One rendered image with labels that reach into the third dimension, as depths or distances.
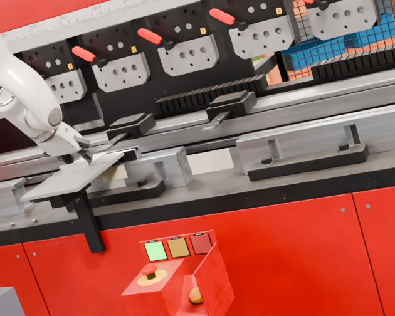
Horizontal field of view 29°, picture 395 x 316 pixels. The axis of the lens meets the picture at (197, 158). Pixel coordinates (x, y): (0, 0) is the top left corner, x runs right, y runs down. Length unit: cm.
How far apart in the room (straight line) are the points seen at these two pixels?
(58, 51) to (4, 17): 18
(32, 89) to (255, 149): 58
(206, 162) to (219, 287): 317
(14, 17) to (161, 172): 58
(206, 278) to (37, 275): 71
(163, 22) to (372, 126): 57
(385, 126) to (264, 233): 39
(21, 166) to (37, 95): 83
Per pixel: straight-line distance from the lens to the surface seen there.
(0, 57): 187
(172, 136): 236
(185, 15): 194
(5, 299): 142
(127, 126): 236
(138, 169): 214
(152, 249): 190
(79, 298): 227
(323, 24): 184
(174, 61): 198
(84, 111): 218
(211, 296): 177
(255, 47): 189
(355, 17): 183
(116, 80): 206
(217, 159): 508
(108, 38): 205
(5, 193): 240
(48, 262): 227
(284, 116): 222
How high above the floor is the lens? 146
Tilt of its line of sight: 15 degrees down
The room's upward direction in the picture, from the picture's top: 18 degrees counter-clockwise
